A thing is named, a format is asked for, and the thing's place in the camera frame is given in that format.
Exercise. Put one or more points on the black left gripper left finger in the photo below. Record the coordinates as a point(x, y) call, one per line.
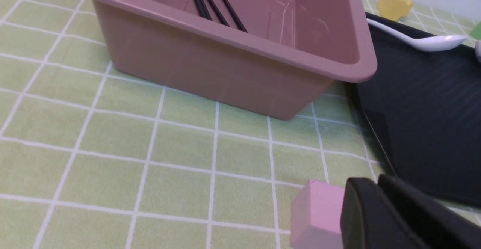
point(370, 221)

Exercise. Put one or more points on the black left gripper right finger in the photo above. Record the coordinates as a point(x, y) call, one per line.
point(437, 226)

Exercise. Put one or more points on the pink block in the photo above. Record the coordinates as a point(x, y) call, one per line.
point(315, 217)

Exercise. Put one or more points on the black plastic tray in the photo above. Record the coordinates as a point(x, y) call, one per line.
point(424, 110)

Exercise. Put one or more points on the white spoon at tray edge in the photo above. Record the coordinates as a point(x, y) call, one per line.
point(428, 44)

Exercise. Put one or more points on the pink plastic bin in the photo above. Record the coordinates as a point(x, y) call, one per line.
point(291, 53)

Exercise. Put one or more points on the green block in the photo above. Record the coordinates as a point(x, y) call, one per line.
point(475, 33)

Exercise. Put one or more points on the yellow block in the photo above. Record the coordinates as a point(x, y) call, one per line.
point(394, 9)

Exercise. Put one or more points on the green checkered tablecloth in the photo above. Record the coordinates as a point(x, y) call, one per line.
point(94, 159)

